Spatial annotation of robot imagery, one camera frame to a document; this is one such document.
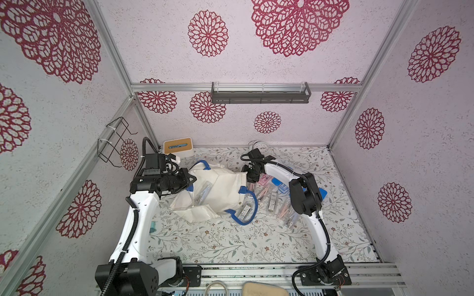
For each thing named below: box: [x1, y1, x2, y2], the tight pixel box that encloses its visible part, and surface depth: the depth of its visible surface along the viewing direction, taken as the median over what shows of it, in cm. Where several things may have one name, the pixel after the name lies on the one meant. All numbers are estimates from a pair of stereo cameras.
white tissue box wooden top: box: [162, 136, 195, 158], surface depth 119 cm
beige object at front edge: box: [241, 281, 290, 296], surface depth 69 cm
